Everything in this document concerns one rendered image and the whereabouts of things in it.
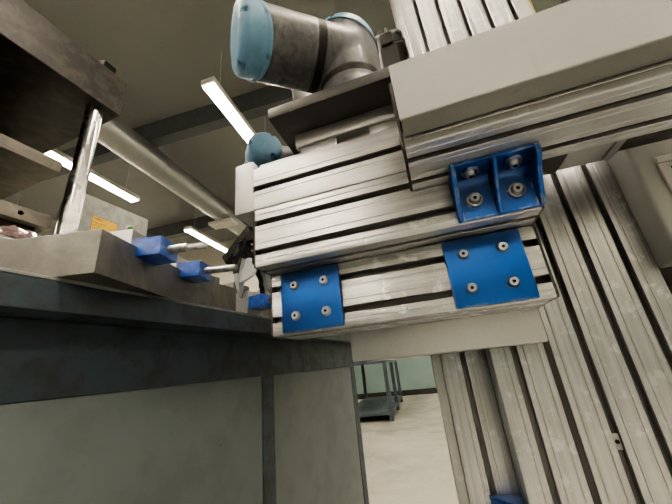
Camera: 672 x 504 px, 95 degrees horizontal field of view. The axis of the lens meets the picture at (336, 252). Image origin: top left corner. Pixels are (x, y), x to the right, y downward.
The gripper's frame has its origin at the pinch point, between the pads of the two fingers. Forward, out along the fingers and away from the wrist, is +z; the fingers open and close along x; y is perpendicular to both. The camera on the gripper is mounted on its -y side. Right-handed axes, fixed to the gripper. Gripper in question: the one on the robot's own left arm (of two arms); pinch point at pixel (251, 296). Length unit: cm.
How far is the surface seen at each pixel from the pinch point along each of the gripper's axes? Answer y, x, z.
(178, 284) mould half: 4.5, -21.3, 1.9
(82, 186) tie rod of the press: -78, -9, -57
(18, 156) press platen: -87, -26, -64
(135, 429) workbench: 0.1, -23.1, 22.7
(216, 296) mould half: -4.0, -6.4, 0.2
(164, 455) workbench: -0.6, -17.8, 27.2
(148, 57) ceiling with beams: -242, 80, -345
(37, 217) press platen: -84, -17, -42
